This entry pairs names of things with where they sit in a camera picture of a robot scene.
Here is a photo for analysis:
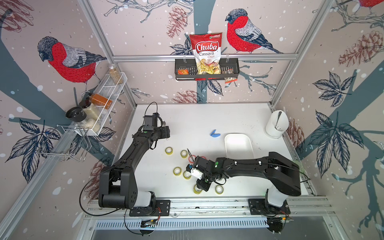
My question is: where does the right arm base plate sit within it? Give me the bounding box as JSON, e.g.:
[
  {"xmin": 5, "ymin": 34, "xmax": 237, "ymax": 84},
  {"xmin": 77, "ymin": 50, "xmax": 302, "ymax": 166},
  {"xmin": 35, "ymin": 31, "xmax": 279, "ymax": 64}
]
[{"xmin": 248, "ymin": 199, "xmax": 291, "ymax": 217}]

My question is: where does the blue tape cutter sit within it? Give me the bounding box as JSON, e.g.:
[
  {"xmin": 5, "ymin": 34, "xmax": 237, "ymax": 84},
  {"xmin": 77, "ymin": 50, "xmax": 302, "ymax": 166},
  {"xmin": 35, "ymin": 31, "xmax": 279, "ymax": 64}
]
[{"xmin": 210, "ymin": 130, "xmax": 221, "ymax": 138}]

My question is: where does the yellow tape roll front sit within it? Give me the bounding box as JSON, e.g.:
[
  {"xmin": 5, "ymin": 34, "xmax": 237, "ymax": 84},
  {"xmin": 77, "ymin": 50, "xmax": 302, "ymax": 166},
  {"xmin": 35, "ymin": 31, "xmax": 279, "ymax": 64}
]
[{"xmin": 215, "ymin": 185, "xmax": 224, "ymax": 195}]

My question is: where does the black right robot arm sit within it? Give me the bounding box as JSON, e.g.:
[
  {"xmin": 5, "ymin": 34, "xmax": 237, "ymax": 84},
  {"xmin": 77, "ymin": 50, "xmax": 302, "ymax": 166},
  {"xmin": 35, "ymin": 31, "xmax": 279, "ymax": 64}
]
[{"xmin": 186, "ymin": 152, "xmax": 302, "ymax": 208}]

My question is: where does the white wire spice rack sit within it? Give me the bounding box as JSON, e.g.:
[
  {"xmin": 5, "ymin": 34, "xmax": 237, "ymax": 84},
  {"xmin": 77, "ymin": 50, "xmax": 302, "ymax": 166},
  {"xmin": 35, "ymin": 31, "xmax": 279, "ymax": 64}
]
[{"xmin": 58, "ymin": 72, "xmax": 128, "ymax": 142}]

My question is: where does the glass grain spice jar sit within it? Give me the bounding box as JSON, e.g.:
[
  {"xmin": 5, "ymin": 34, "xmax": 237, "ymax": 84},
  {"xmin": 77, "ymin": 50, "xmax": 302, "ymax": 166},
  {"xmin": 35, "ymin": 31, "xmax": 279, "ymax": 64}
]
[{"xmin": 109, "ymin": 64, "xmax": 124, "ymax": 85}]

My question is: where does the red tape roll left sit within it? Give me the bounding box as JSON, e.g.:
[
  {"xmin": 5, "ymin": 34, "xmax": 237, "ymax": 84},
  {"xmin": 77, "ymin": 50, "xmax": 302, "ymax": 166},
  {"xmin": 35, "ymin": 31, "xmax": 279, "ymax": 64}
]
[{"xmin": 188, "ymin": 155, "xmax": 196, "ymax": 164}]

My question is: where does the black lid spice jar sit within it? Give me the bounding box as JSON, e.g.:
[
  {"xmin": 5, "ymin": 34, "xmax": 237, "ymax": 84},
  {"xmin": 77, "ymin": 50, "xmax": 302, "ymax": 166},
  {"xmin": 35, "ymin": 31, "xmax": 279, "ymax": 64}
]
[{"xmin": 65, "ymin": 107, "xmax": 87, "ymax": 123}]

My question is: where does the Chuba cassava chips bag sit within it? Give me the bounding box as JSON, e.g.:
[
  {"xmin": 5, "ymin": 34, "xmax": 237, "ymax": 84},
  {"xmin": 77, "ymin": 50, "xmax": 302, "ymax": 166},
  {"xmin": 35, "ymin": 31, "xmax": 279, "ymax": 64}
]
[{"xmin": 190, "ymin": 33, "xmax": 222, "ymax": 75}]

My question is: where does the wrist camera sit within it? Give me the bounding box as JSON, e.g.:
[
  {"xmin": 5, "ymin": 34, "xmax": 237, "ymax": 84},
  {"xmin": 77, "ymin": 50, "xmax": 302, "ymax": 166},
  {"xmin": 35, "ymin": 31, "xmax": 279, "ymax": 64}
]
[
  {"xmin": 143, "ymin": 113, "xmax": 160, "ymax": 131},
  {"xmin": 186, "ymin": 165, "xmax": 203, "ymax": 180}
]

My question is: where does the yellow tape roll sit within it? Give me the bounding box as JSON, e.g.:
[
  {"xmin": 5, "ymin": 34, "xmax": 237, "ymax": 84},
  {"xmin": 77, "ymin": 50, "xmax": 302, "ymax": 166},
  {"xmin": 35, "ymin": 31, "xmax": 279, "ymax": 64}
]
[
  {"xmin": 193, "ymin": 184, "xmax": 203, "ymax": 195},
  {"xmin": 215, "ymin": 185, "xmax": 224, "ymax": 195},
  {"xmin": 165, "ymin": 147, "xmax": 173, "ymax": 155},
  {"xmin": 173, "ymin": 167, "xmax": 183, "ymax": 176},
  {"xmin": 181, "ymin": 150, "xmax": 189, "ymax": 159},
  {"xmin": 183, "ymin": 171, "xmax": 192, "ymax": 180}
]

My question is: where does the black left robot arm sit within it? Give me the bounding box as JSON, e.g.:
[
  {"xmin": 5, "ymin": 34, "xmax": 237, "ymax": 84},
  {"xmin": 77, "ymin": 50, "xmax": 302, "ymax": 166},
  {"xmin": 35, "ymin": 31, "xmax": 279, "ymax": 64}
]
[{"xmin": 99, "ymin": 126, "xmax": 170, "ymax": 209}]

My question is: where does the black wire wall basket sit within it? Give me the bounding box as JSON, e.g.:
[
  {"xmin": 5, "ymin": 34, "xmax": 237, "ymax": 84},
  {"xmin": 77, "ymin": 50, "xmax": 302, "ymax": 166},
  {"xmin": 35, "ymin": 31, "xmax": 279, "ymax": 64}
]
[{"xmin": 175, "ymin": 59, "xmax": 240, "ymax": 81}]

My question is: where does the white storage box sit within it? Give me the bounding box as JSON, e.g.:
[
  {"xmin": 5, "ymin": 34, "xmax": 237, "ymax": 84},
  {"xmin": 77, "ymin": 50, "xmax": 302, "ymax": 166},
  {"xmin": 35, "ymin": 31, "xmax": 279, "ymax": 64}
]
[{"xmin": 225, "ymin": 134, "xmax": 255, "ymax": 160}]

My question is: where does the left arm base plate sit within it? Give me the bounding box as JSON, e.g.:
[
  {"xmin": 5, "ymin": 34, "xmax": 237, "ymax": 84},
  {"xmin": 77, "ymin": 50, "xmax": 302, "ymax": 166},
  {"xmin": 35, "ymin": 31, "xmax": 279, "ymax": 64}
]
[{"xmin": 129, "ymin": 200, "xmax": 171, "ymax": 217}]

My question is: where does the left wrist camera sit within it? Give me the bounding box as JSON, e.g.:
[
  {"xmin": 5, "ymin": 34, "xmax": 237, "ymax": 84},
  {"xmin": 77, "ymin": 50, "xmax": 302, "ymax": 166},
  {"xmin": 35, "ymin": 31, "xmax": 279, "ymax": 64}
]
[{"xmin": 143, "ymin": 113, "xmax": 160, "ymax": 131}]

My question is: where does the aluminium front rail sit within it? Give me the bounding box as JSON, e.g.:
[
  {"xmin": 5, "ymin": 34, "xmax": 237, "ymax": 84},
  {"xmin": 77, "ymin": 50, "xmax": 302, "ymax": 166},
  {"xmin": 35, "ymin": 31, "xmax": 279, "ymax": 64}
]
[{"xmin": 84, "ymin": 196, "xmax": 336, "ymax": 220}]

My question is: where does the orange spice bottle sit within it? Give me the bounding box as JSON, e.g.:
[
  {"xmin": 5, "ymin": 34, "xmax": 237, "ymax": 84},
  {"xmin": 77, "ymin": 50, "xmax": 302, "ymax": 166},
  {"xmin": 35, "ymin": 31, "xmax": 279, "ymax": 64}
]
[{"xmin": 89, "ymin": 94, "xmax": 113, "ymax": 110}]

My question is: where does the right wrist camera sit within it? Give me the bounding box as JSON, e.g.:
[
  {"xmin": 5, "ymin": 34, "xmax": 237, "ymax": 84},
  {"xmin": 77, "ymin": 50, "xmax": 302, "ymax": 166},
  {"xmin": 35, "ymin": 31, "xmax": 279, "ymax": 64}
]
[{"xmin": 186, "ymin": 165, "xmax": 203, "ymax": 180}]

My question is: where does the white utensil holder cup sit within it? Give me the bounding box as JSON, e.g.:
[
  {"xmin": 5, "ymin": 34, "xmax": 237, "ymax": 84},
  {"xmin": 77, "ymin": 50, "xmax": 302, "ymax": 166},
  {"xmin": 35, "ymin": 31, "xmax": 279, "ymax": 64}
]
[{"xmin": 264, "ymin": 110, "xmax": 290, "ymax": 139}]

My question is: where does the horizontal aluminium wall bar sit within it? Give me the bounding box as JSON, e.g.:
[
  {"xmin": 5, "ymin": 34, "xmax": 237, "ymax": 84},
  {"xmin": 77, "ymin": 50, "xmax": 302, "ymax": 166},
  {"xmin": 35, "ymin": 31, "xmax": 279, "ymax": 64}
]
[{"xmin": 112, "ymin": 53, "xmax": 300, "ymax": 63}]

